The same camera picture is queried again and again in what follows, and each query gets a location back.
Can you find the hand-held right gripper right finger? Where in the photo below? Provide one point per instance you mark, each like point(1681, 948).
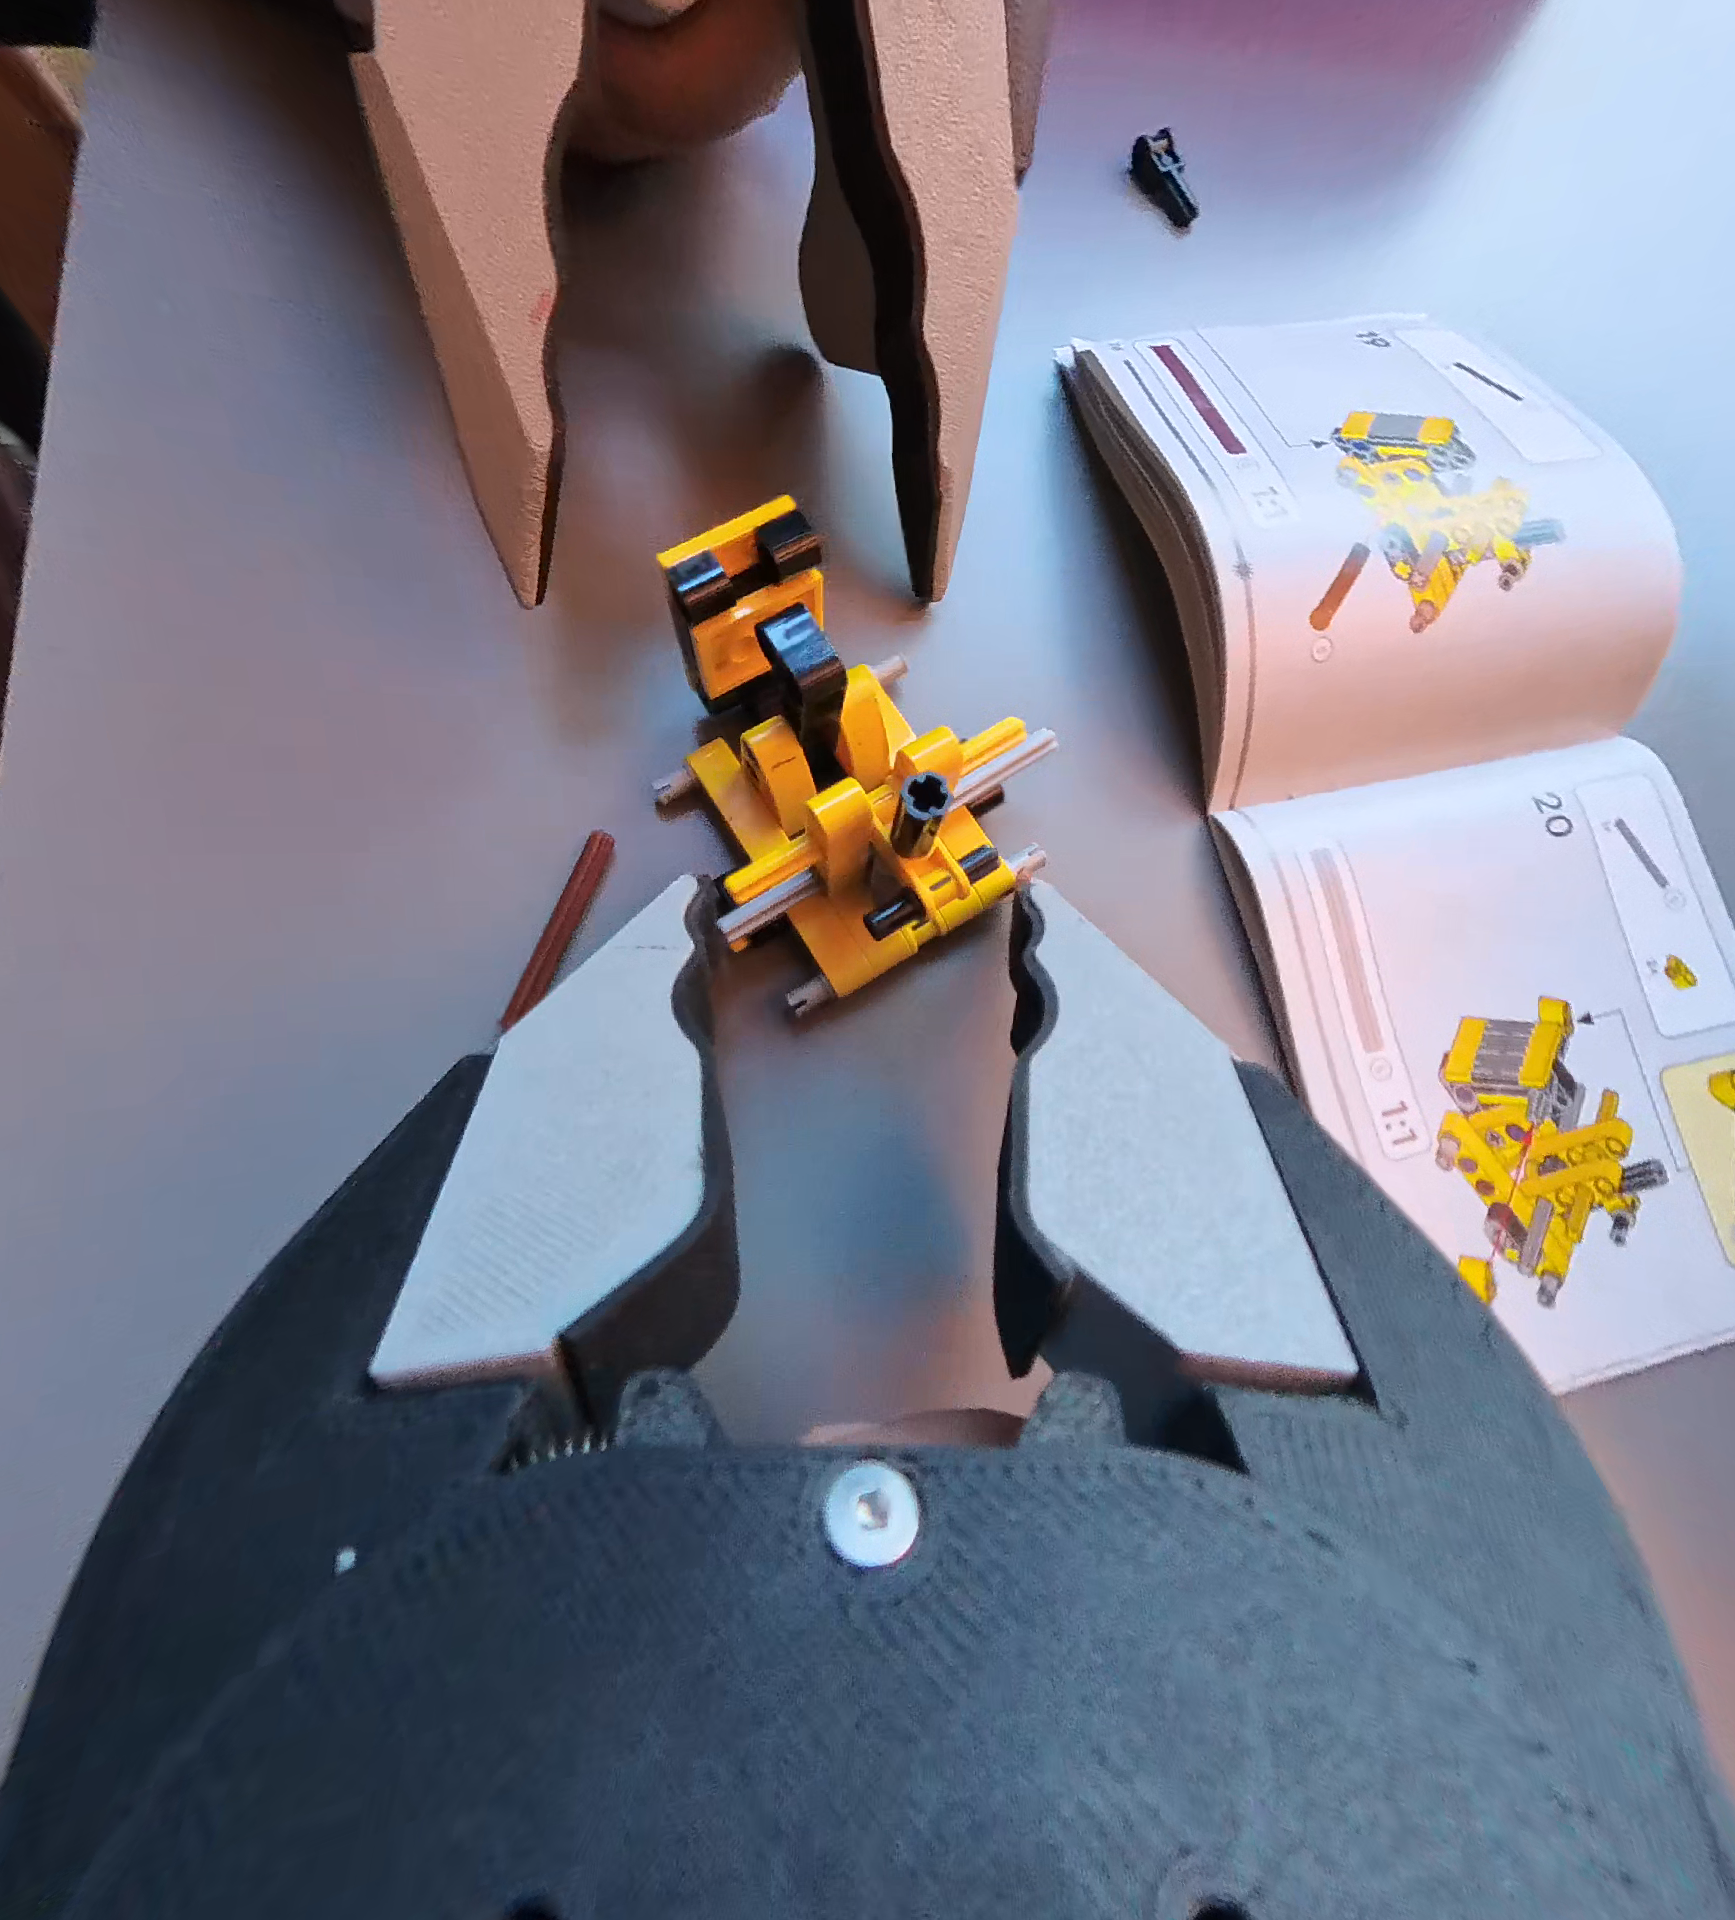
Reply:
point(1153, 1169)

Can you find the yellow and black lego model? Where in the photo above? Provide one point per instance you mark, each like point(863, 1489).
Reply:
point(852, 794)

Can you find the black lego pin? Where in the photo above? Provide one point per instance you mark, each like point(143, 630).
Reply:
point(1163, 171)

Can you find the open lego instruction booklet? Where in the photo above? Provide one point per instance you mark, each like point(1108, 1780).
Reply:
point(1469, 839)

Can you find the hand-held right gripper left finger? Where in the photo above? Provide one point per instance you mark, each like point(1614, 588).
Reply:
point(566, 1155)

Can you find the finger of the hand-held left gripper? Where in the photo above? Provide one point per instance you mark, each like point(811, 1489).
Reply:
point(942, 226)
point(476, 298)

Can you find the brown lego axle rod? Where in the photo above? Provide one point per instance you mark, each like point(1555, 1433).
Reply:
point(559, 930)

